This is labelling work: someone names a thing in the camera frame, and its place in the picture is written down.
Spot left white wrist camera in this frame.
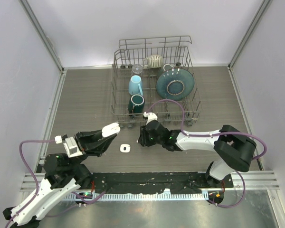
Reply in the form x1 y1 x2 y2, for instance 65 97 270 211
54 135 83 158

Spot light blue mug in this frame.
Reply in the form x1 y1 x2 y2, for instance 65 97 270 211
128 75 143 96

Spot white oval earbud case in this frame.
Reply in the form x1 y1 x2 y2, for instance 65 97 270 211
102 122 121 137

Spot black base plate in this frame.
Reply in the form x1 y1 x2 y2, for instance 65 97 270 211
89 172 234 195

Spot striped ceramic cup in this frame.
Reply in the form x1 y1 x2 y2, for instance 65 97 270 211
142 55 163 68

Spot teal ceramic plate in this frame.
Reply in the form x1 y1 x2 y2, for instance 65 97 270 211
156 68 195 101

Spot grey wire dish rack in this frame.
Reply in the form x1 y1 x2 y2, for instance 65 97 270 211
111 36 201 128

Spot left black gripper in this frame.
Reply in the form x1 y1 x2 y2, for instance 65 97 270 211
67 126 117 170

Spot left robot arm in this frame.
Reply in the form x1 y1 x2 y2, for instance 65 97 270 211
3 123 120 228

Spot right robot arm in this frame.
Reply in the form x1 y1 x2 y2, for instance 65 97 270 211
137 120 256 188

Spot dark teal bowl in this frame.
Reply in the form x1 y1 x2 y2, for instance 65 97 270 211
161 64 174 74

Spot white square charging case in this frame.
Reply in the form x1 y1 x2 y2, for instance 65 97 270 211
120 144 131 153

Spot white cable duct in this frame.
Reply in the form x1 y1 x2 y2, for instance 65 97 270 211
61 191 209 201

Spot dark green mug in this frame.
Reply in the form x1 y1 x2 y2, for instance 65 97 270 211
128 94 145 114

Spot clear glass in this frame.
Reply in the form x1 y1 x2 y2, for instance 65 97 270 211
132 64 143 75

